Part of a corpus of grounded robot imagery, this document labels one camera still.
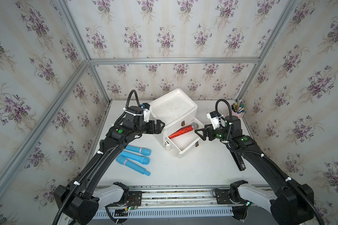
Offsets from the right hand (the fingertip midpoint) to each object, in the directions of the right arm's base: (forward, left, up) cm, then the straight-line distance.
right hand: (203, 128), depth 78 cm
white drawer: (-2, +9, -13) cm, 16 cm away
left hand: (-2, +25, +6) cm, 26 cm away
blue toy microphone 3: (-14, +45, -18) cm, 50 cm away
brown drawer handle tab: (+4, +11, -1) cm, 12 cm away
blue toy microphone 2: (-13, +34, -17) cm, 40 cm away
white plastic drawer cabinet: (+11, +15, +3) cm, 19 cm away
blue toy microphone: (-7, +36, -16) cm, 40 cm away
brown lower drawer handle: (-5, +3, -9) cm, 11 cm away
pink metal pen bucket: (+20, -31, -12) cm, 38 cm away
